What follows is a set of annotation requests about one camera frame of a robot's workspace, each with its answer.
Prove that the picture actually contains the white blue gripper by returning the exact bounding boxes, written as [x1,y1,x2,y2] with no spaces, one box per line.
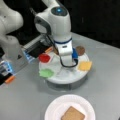
[56,42,78,68]

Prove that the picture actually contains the green lettuce leaf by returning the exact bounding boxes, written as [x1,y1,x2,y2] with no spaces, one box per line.
[39,69,54,78]

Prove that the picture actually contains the brown toast slice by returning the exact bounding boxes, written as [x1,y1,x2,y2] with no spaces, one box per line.
[61,107,85,120]

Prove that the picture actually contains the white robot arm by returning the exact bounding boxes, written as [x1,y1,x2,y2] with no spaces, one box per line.
[34,0,78,68]

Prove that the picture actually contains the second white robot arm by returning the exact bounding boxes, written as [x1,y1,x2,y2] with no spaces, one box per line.
[0,2,27,67]

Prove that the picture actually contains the brown meat patty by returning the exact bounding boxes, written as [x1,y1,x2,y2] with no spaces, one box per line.
[76,46,85,56]

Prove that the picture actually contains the yellow cheese slice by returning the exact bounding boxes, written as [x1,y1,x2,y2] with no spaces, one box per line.
[78,61,92,71]

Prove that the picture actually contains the white sectioned round tray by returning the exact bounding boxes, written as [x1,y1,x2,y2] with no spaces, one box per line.
[39,50,90,85]

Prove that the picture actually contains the red tomato slice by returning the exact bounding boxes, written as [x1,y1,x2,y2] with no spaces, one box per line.
[39,54,50,63]

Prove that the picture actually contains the white paper plate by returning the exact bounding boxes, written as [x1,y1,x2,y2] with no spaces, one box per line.
[44,94,96,120]

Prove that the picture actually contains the orange block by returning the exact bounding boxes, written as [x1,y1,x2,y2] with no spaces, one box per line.
[5,76,15,84]

